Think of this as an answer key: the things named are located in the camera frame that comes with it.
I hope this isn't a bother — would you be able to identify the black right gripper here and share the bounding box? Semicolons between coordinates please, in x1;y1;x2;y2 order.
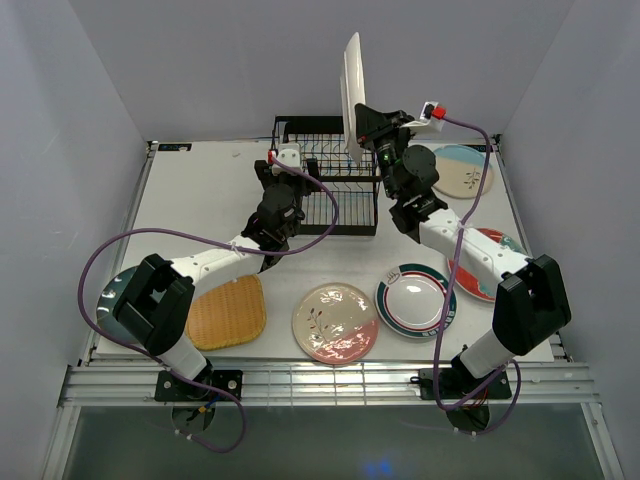
357;103;420;199

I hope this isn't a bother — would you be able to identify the white rectangular plate black rim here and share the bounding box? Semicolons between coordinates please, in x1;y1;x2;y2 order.
340;32;366;165

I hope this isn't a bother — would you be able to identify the woven bamboo square tray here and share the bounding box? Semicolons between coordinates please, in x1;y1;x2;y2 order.
185;275;266;351

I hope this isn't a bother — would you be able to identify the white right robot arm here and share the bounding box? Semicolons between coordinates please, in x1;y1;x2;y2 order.
343;102;571;397

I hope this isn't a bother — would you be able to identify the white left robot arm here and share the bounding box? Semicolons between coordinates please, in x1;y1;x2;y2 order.
111;149;319;400

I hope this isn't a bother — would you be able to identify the cream plate blue top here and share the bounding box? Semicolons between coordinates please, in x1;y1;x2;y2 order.
434;145;486;199

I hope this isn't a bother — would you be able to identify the cream pink floral plate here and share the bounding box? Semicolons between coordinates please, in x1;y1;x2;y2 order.
292;283;379;365

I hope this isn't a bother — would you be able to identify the white plate green red rim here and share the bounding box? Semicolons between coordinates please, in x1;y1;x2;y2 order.
374;263;457;340

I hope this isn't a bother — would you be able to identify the red plate blue flower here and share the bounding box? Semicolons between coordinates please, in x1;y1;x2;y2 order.
446;228;529;304

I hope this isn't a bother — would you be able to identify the dark teal round plate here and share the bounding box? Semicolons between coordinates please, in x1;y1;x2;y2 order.
96;266;137;344

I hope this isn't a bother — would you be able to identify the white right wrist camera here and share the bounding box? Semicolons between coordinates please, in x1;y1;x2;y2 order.
400;101;447;134

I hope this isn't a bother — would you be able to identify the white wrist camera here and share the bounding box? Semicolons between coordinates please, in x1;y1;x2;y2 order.
267;142;302;175
400;101;447;134

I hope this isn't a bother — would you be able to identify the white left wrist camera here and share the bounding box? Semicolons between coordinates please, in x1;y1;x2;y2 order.
267;142;302;175

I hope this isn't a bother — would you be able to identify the black wire dish rack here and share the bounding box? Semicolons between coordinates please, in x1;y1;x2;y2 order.
272;115;380;237

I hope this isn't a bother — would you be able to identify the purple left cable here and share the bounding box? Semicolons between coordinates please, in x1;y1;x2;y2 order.
77;162;340;453

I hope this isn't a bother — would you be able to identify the purple cable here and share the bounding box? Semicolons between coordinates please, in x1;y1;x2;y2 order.
77;162;340;453
399;113;522;437

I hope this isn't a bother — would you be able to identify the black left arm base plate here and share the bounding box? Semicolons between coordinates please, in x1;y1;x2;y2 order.
153;369;244;403

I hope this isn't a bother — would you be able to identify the aluminium front frame rail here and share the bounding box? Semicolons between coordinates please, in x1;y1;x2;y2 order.
59;362;601;407

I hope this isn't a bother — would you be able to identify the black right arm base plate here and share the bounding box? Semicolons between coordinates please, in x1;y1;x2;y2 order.
410;368;512;400

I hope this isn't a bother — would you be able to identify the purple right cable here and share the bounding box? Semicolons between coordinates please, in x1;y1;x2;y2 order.
399;113;522;437

